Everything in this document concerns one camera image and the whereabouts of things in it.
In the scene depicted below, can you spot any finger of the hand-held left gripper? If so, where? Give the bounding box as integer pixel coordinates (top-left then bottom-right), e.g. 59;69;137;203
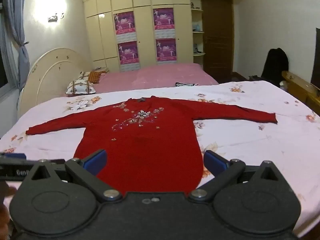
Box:
0;152;27;159

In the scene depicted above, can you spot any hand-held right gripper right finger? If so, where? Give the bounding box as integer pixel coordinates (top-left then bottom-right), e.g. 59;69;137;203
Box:
189;150;293;202

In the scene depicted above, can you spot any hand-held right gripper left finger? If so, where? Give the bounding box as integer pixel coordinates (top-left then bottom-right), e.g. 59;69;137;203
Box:
24;149;123;203

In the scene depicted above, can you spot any red beaded sweater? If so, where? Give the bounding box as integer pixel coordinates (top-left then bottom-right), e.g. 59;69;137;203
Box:
26;95;278;197

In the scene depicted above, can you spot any person's left hand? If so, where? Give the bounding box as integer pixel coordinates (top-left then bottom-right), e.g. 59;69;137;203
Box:
0;181;17;230

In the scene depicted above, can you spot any white floral blanket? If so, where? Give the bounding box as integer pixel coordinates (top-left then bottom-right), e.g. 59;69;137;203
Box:
0;80;320;238

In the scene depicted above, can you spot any white brown patterned pillow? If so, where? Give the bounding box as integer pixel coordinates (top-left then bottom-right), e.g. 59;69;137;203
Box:
65;79;97;95
77;71;92;82

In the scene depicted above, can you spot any orange patterned pillow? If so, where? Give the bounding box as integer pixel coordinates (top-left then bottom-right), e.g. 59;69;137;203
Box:
87;71;103;83

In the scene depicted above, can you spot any cream round headboard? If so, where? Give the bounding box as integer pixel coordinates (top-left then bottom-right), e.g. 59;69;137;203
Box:
18;47;87;119

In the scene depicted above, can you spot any pink bed cover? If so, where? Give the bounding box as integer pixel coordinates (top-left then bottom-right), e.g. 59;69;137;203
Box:
92;63;219;94

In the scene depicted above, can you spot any wooden cabinet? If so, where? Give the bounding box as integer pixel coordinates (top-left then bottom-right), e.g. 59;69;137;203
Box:
281;71;320;113

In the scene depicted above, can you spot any brown wooden door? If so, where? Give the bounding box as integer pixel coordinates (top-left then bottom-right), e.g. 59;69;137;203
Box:
201;0;234;80

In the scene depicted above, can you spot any cream corner shelf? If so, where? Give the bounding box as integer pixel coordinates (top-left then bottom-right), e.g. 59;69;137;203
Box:
190;1;206;63

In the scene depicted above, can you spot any grey blue curtain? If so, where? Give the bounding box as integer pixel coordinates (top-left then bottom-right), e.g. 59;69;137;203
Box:
0;0;30;85

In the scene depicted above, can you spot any cream wardrobe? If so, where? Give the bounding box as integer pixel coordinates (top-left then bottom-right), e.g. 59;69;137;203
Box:
82;0;247;73

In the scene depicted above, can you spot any black television screen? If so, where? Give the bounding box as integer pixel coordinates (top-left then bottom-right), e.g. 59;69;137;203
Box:
310;27;320;90

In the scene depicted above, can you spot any purple wall poster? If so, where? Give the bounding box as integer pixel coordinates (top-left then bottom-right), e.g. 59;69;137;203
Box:
114;12;137;43
117;41;139;72
153;8;175;39
155;38;178;64

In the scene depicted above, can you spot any wall lamp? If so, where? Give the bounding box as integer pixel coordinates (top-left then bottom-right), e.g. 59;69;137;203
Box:
47;12;65;22

